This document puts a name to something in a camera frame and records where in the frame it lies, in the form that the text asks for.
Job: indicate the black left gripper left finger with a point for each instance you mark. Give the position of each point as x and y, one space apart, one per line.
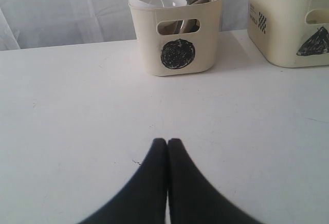
143 199

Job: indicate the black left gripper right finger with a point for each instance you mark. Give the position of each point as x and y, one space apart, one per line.
192 198

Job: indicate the steel mug with band handle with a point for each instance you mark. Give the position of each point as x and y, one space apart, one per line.
178 27

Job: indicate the cream bin with black circle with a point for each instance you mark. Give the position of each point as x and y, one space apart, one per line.
176 36

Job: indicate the cream bin with black triangle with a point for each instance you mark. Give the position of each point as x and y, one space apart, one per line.
290 33

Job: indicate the white backdrop curtain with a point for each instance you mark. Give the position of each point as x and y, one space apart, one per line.
43 23

